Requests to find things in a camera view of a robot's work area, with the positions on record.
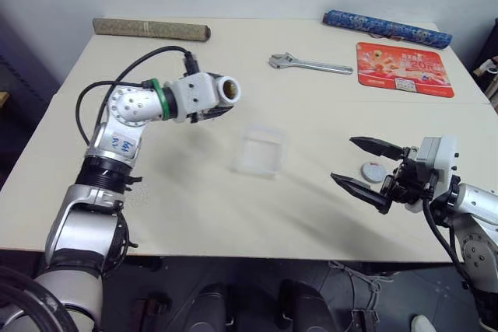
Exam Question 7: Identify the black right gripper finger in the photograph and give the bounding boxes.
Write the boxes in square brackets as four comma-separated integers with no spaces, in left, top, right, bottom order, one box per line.
[330,172,393,215]
[349,136,405,161]

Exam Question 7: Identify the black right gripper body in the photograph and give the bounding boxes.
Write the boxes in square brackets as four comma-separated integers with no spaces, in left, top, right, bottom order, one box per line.
[382,146,432,205]

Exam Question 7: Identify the white jar with amber contents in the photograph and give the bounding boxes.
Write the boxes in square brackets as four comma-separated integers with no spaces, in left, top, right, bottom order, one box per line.
[212,75,243,107]

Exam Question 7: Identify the grey round jar lid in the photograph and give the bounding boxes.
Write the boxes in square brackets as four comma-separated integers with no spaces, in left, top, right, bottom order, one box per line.
[359,161,388,185]

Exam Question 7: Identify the clear plastic box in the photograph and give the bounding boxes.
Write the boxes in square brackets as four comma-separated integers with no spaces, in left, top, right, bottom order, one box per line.
[231,124,288,180]

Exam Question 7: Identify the brown patterned rolled scroll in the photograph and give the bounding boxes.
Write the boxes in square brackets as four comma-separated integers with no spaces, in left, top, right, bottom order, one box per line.
[92,17,213,42]

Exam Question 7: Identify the red printed card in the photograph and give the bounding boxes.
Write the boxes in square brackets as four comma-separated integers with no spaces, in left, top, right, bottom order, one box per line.
[356,41,455,99]

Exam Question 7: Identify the silver adjustable wrench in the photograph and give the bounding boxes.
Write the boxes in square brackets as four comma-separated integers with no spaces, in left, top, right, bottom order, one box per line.
[268,52,354,76]

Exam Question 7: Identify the blue patterned rolled scroll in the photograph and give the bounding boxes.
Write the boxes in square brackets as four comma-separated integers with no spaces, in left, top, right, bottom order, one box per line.
[321,9,453,50]

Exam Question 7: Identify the cluttered dark shelf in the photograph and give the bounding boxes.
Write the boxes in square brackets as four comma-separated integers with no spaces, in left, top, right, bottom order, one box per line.
[472,16,498,112]

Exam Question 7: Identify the white shoe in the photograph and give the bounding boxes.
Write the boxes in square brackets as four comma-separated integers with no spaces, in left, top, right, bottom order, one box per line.
[411,314,439,332]

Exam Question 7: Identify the dark rounded shape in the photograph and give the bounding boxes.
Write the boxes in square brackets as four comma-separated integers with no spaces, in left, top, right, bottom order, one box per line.
[181,282,231,332]

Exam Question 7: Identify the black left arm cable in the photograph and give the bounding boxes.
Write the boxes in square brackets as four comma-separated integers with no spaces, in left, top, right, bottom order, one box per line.
[75,45,202,147]

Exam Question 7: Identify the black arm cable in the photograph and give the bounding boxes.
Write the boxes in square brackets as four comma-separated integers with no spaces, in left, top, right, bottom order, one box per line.
[75,45,202,147]
[422,197,470,285]

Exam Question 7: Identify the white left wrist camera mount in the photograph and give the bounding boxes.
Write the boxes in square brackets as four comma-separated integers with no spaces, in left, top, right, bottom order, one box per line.
[163,72,223,124]

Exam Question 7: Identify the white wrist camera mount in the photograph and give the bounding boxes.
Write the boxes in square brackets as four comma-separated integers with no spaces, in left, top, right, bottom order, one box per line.
[163,72,223,124]
[404,135,459,215]

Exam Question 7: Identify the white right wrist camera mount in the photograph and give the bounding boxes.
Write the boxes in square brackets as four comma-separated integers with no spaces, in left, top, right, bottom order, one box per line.
[404,135,459,215]

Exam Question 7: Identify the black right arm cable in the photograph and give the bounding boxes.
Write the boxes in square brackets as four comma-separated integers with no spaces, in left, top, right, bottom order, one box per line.
[422,197,470,285]

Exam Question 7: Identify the white cord on floor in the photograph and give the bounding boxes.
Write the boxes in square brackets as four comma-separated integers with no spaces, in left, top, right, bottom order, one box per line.
[329,260,395,312]

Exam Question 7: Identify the black hose bundle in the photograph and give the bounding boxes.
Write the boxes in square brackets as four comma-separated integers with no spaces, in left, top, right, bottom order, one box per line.
[0,264,75,332]

